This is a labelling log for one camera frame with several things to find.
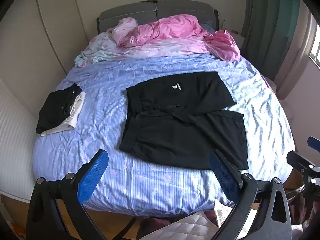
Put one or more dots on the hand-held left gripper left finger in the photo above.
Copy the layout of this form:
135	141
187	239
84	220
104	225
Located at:
93	174

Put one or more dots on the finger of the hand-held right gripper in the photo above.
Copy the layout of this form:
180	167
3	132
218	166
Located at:
314	144
303	163

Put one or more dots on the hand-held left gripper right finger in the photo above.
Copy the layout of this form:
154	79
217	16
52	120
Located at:
223	175

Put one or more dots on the black pants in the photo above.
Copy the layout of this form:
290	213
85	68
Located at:
175	135

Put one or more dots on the bed with blue striped sheet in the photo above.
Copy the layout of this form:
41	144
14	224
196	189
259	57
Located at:
100	120

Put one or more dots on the white quilted cloth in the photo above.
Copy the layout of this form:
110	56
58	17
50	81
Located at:
190	227

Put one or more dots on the folded white garment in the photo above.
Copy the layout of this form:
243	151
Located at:
75	110

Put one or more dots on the folded black garment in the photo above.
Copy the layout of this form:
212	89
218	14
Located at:
52	112

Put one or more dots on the white radiator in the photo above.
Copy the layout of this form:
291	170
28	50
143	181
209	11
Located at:
15	130

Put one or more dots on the window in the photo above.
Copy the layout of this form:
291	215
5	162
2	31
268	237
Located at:
315	47

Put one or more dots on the light floral blanket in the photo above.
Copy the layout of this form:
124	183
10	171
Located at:
100	47

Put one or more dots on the green curtain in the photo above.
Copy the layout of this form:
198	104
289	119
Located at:
270	17

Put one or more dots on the pink duvet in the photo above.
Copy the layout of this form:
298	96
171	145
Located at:
170	30

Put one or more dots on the grey headboard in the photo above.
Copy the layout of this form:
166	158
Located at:
175	7

